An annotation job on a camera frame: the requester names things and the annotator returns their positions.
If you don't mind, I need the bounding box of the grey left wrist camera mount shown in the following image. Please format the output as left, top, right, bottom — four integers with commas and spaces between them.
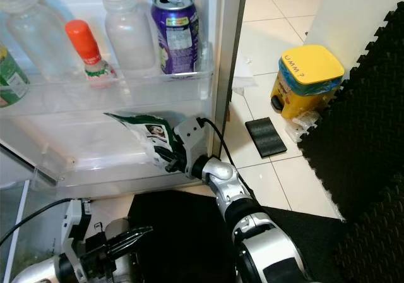
66, 198, 102, 258

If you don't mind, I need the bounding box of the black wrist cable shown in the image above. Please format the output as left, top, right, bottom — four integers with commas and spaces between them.
196, 116, 237, 170
0, 198, 76, 246

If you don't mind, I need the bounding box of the yellow green snack can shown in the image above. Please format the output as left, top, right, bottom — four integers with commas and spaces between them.
0, 46, 31, 107

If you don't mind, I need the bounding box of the small bottle orange cap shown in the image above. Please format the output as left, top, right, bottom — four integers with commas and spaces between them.
65, 19, 117, 87

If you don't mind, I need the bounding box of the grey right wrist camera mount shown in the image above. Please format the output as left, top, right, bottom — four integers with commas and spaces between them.
175, 116, 208, 173

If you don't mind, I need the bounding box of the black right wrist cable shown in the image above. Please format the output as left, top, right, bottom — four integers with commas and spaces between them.
196, 116, 237, 170

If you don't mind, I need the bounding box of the clear plastic wrapper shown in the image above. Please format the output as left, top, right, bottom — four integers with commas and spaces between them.
287, 109, 323, 143

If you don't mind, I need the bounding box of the black foam puzzle mat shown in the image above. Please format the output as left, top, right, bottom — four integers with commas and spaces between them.
298, 0, 404, 283

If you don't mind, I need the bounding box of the black floor mat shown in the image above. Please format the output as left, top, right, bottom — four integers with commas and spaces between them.
129, 190, 342, 283

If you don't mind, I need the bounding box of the green snack pouch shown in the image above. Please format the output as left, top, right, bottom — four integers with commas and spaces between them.
104, 111, 187, 173

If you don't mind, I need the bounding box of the clear fridge door shelf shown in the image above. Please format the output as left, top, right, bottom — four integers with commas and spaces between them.
25, 116, 212, 198
0, 43, 218, 116

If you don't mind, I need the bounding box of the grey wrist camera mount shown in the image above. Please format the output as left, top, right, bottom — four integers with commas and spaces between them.
66, 198, 102, 258
175, 116, 208, 173

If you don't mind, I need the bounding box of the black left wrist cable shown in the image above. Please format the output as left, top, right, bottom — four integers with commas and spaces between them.
0, 198, 76, 246

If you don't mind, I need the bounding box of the grey steel fridge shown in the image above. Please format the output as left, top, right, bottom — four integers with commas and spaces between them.
0, 0, 250, 283

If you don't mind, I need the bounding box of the small black ribbed pad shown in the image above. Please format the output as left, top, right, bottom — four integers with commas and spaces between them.
244, 116, 289, 159

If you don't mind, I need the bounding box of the purple drink can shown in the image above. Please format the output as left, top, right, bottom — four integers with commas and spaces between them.
151, 0, 201, 76

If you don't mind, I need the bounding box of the clear bottle white cap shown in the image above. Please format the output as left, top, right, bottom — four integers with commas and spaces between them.
0, 0, 76, 85
101, 0, 158, 75

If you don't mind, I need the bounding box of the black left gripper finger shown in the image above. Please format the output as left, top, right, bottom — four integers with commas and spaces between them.
117, 237, 147, 256
110, 225, 155, 246

